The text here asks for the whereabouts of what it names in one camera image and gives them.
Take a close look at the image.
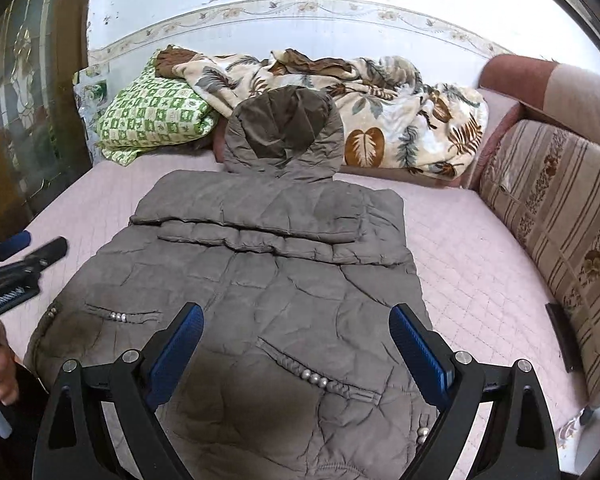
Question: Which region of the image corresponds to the striped floral sofa cushion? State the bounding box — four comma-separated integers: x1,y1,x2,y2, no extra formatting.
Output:
477,119,600,411

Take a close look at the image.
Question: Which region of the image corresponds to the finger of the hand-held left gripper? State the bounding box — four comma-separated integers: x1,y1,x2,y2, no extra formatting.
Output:
0,230,32,264
24,236,69,274

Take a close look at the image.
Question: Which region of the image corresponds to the black flat object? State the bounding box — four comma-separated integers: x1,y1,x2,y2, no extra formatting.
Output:
545,302,581,373

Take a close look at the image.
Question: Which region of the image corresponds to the cream leaf print blanket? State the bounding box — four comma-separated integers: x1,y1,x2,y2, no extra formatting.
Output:
155,44,490,181

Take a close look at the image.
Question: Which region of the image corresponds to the beige cushion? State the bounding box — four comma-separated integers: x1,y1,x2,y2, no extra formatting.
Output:
545,62,600,153

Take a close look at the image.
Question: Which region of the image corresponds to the green patterned pillow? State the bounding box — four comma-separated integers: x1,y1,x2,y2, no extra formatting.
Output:
96,52,221,167

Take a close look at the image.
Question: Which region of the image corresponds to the wooden wardrobe with glass doors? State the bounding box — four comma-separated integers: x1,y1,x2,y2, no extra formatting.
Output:
0,0,93,256

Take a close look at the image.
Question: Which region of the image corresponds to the person's left hand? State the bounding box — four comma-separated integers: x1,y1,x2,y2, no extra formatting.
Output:
0,322,24,428

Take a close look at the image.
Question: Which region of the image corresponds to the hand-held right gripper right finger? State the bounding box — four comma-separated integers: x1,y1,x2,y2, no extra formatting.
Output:
389,304,561,480

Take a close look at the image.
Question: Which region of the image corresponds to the grey hooded puffer jacket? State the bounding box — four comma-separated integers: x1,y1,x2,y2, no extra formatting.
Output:
22,85,441,480

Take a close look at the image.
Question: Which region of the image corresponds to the floral plastic sheet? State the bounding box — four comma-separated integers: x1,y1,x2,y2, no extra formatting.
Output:
74,62,112,116

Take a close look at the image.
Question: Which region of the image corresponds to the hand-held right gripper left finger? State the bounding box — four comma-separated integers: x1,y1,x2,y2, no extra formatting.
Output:
32,302,205,480

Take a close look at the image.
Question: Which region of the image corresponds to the pink quilted bed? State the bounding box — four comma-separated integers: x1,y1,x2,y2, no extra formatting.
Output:
0,160,591,480

